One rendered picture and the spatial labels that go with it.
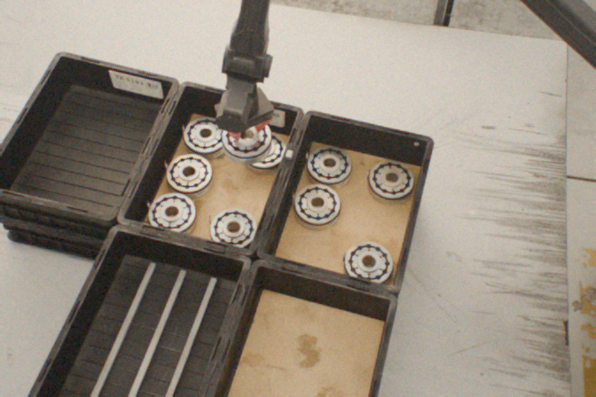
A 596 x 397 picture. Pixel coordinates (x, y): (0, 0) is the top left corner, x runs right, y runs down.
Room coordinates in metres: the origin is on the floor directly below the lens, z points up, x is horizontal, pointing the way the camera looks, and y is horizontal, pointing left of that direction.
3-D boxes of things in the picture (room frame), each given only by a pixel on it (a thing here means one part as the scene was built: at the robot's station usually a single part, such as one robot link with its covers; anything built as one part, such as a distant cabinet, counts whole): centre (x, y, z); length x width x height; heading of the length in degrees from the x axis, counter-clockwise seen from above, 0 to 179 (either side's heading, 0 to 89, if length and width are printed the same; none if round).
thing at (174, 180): (1.02, 0.25, 0.86); 0.10 x 0.10 x 0.01
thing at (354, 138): (0.93, -0.10, 0.87); 0.40 x 0.30 x 0.11; 166
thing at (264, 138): (1.00, 0.12, 1.03); 0.10 x 0.10 x 0.01
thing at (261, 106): (0.99, 0.12, 1.15); 0.10 x 0.07 x 0.07; 121
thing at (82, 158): (1.07, 0.48, 0.87); 0.40 x 0.30 x 0.11; 166
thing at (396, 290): (0.93, -0.10, 0.92); 0.40 x 0.30 x 0.02; 166
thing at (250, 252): (1.00, 0.19, 0.92); 0.40 x 0.30 x 0.02; 166
